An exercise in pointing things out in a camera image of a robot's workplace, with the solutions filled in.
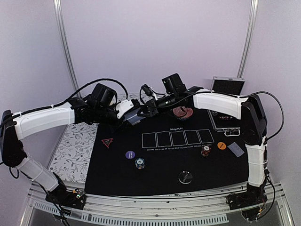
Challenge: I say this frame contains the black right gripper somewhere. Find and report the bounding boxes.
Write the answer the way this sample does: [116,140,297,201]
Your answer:
[138,92,179,117]

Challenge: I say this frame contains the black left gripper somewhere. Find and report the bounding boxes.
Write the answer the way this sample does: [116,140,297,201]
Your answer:
[94,104,134,134]

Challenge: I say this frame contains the blue playing card deck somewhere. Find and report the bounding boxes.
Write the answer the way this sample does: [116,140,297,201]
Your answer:
[123,109,144,125]

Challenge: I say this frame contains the purple small blind button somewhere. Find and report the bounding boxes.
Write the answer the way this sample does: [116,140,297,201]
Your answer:
[125,151,135,160]

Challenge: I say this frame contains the orange big blind button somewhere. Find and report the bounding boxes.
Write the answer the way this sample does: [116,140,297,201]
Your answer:
[217,142,227,150]

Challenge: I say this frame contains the stack of poker chips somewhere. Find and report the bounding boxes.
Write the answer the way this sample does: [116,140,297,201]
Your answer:
[135,158,145,170]

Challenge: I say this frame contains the face-down cards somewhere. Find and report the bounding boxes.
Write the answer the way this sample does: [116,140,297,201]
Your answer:
[228,142,245,157]

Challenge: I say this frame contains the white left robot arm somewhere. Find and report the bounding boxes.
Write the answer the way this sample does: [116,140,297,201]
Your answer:
[0,78,133,204]

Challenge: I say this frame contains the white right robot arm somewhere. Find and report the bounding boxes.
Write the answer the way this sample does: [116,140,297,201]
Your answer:
[139,73,272,205]

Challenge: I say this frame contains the red patterned bowl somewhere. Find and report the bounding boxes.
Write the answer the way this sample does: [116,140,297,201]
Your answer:
[172,106,193,121]

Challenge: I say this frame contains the triangular all in token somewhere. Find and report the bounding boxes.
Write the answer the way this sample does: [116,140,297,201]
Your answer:
[102,138,113,148]

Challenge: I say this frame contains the black poker mat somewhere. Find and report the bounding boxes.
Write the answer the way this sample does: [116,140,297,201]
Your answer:
[85,109,249,196]

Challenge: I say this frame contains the floral white tablecloth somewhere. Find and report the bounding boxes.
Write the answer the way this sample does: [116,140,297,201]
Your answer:
[48,122,98,184]

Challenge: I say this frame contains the aluminium poker chip case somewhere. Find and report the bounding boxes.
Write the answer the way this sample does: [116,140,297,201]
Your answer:
[208,76,245,137]

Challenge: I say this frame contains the black round dealer button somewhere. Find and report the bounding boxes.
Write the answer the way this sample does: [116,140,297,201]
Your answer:
[178,171,193,185]

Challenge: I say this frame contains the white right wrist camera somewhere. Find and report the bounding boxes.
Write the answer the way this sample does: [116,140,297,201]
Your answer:
[141,84,158,100]

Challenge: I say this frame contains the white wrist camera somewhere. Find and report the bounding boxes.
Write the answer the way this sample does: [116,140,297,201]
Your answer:
[115,99,134,119]
[141,84,158,100]

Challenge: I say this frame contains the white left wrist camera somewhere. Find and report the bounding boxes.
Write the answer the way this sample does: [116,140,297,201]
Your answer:
[115,99,134,119]

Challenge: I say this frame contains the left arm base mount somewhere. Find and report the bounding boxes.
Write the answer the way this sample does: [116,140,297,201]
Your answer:
[45,173,87,210]

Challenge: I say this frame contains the left aluminium frame post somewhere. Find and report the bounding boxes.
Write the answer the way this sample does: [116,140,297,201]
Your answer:
[53,0,79,91]

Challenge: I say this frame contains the aluminium frame post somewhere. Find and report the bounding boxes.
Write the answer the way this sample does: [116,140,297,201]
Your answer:
[237,0,259,78]
[53,0,79,91]

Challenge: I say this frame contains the aluminium front rail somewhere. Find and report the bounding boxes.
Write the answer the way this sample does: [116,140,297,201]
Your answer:
[21,181,297,226]

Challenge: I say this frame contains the right aluminium frame post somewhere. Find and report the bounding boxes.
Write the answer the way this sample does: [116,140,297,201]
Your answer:
[237,0,259,78]

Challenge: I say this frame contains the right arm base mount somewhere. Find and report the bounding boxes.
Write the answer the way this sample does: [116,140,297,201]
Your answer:
[225,183,268,221]

